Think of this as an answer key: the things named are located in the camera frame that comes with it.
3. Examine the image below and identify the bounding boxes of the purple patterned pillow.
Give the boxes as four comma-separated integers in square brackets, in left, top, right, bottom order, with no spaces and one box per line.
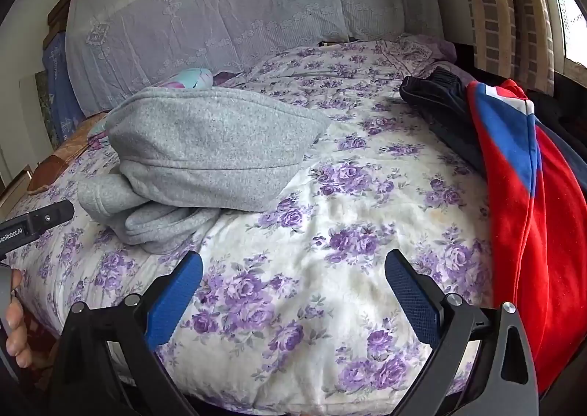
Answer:
[380,33,457,65]

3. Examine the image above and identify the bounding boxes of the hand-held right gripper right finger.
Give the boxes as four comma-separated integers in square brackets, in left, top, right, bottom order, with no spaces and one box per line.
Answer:
[384,249,539,416]

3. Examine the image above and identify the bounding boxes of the window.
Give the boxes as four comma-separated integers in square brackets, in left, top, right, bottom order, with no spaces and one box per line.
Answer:
[546,0,587,72]

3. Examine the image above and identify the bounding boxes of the beige checked curtain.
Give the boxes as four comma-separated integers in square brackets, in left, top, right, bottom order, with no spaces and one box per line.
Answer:
[452,0,558,95]

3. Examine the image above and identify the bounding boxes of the black garment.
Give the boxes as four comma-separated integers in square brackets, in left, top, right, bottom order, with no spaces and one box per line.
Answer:
[400,66,487,178]

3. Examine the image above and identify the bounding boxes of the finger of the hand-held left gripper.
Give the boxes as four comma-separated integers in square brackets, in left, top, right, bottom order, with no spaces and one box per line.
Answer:
[0,201,75,261]

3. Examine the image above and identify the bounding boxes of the brown cushion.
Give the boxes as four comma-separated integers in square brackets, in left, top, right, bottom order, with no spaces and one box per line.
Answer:
[26,111,111,194]

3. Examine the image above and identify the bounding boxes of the purple floral bedspread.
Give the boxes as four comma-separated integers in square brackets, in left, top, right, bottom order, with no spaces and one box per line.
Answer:
[9,35,505,414]

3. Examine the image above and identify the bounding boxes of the person's left hand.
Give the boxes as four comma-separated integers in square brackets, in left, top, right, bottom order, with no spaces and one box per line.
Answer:
[4,270,32,369]

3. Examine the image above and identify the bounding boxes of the white lace cover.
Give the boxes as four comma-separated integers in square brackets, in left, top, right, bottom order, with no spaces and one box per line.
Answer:
[65,0,443,116]

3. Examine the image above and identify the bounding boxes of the blue printed cloth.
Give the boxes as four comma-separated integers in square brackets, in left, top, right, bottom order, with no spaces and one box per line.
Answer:
[42,30,85,146]

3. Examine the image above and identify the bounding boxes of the grey fleece pants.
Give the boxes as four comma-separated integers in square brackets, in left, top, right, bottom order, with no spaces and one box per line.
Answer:
[77,84,332,255]

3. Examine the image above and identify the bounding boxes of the red and blue jacket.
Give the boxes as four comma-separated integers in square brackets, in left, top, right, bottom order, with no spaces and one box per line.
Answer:
[465,79,587,394]

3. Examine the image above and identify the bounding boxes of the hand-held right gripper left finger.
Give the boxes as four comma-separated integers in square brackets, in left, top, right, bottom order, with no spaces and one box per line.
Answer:
[48,252,205,416]

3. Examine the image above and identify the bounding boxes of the red patterned cloth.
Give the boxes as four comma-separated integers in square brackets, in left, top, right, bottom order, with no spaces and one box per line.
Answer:
[18,310,60,394]

